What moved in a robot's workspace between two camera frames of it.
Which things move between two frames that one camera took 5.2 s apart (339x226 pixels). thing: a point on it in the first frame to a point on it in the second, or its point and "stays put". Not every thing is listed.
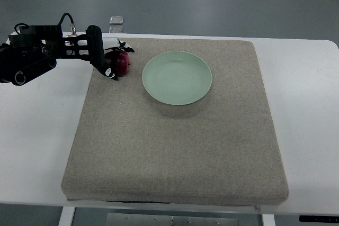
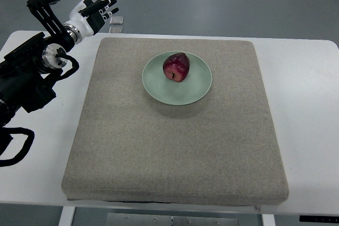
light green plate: [177, 78] stays put
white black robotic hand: [97, 45] to [89, 14]
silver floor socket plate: [116, 20] stays put
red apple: [119, 61] to [176, 66]
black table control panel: [319, 218] stays put
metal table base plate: [136, 219] stays put
